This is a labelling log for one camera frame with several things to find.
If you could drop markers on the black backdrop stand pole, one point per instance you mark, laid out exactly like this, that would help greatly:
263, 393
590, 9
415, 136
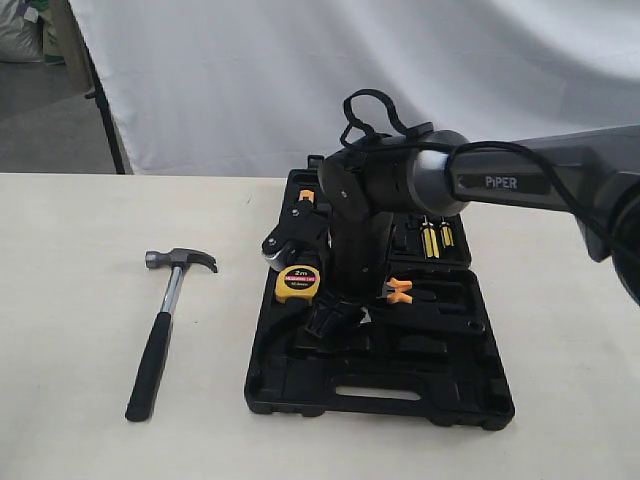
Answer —
95, 92

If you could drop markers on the claw hammer black grip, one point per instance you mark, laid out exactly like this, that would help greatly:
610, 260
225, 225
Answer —
151, 367

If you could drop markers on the white sack in background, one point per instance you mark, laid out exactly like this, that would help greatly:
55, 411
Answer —
21, 40

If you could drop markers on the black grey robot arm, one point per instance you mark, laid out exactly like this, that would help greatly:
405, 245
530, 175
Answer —
592, 175

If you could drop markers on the white backdrop cloth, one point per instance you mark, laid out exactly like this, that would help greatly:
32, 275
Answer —
251, 88

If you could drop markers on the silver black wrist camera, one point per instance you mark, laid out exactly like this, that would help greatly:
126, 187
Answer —
301, 232

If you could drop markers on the adjustable wrench black handle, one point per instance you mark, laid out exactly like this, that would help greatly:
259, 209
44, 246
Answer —
426, 320

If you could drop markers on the large yellow black screwdriver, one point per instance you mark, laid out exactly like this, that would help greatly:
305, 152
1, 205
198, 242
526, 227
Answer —
430, 239

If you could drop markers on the black plastic tool case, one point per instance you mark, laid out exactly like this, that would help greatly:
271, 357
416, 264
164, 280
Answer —
447, 379

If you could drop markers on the orange utility knife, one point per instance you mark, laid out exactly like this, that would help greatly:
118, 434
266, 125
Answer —
307, 195

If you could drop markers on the orange handled pliers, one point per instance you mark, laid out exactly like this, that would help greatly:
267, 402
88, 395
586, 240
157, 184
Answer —
397, 291

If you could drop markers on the small yellow black screwdriver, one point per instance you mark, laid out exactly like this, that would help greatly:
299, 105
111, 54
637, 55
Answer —
446, 232

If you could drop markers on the yellow tape measure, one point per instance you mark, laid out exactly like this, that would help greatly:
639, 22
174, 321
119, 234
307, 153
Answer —
297, 282

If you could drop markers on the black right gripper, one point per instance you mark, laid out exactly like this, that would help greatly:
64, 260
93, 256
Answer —
354, 274

